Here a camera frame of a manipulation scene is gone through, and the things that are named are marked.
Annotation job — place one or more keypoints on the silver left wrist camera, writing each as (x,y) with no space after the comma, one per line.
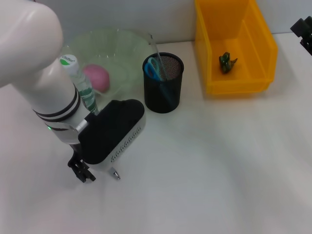
(112,131)

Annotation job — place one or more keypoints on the green glass fruit plate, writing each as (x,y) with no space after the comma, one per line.
(117,44)

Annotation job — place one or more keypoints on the grey ballpoint pen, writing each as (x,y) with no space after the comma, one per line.
(117,175)

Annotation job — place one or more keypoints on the transparent plastic ruler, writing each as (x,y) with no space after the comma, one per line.
(157,53)

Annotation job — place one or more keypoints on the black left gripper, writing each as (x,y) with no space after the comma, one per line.
(76,152)

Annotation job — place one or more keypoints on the yellow plastic bin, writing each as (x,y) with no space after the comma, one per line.
(229,29)

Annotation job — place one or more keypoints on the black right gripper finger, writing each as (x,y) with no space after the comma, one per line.
(298,28)
(309,24)

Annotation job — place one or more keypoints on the clear green-label water bottle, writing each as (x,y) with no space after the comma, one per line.
(83,83)

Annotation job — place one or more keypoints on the pink peach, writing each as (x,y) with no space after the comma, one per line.
(97,78)

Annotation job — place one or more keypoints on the green plastic wrapper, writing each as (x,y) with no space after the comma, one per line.
(226,63)

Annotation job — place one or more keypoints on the blue scissors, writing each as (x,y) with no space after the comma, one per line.
(157,76)

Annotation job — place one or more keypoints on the black mesh pen holder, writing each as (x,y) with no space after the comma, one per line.
(163,102)

